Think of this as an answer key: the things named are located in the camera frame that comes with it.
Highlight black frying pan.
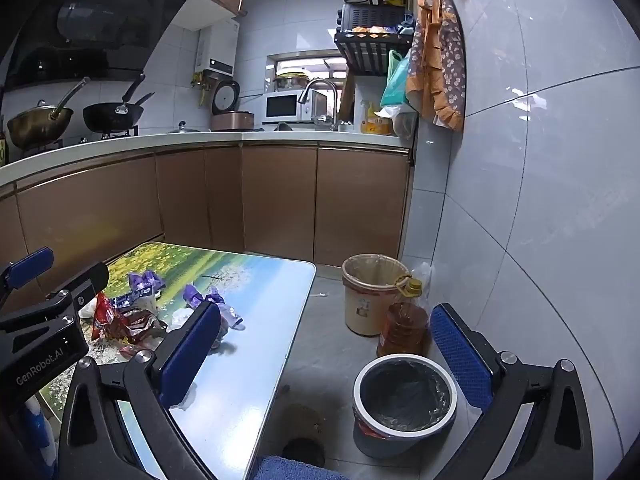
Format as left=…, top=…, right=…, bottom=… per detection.
left=82, top=73, right=154, bottom=136

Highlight black wall rack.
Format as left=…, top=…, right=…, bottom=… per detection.
left=334, top=0, right=414, bottom=77

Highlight beige trash bin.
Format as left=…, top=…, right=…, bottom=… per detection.
left=342, top=254, right=409, bottom=337

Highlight white water heater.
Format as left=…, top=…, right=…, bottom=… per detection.
left=194, top=18, right=240, bottom=77

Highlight purple wrapper left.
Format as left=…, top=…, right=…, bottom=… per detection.
left=127, top=269, right=166, bottom=297

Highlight brown kitchen cabinets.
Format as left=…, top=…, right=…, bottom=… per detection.
left=0, top=142, right=412, bottom=311

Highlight black range hood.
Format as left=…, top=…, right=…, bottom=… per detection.
left=1, top=0, right=242, bottom=91

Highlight cooking oil bottle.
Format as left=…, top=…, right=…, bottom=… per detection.
left=376, top=274, right=428, bottom=358

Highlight blue white milk carton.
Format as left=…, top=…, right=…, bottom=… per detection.
left=111, top=289, right=157, bottom=313

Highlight chrome faucet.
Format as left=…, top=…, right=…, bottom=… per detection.
left=297, top=78, right=340, bottom=131

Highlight purple wrapper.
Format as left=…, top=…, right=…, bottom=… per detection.
left=127, top=269, right=166, bottom=297
left=182, top=284, right=245, bottom=330

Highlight yellow seasoning package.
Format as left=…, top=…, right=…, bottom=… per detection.
left=360, top=100, right=393, bottom=136

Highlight orange floral apron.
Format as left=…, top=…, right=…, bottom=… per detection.
left=406, top=0, right=466, bottom=132

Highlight landscape print folding table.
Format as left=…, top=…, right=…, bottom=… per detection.
left=38, top=240, right=318, bottom=480

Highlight white tissue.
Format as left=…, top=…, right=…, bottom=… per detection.
left=78, top=297, right=98, bottom=321

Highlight white microwave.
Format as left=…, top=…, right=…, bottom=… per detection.
left=262, top=89, right=326, bottom=124

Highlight red snack wrapper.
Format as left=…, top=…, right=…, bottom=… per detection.
left=91, top=292, right=167, bottom=344

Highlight white bin black liner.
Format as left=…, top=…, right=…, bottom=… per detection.
left=352, top=353, right=458, bottom=460

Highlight purple wrapper right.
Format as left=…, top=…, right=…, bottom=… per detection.
left=182, top=284, right=245, bottom=330

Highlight green plastic bag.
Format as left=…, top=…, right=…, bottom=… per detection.
left=380, top=50, right=409, bottom=107

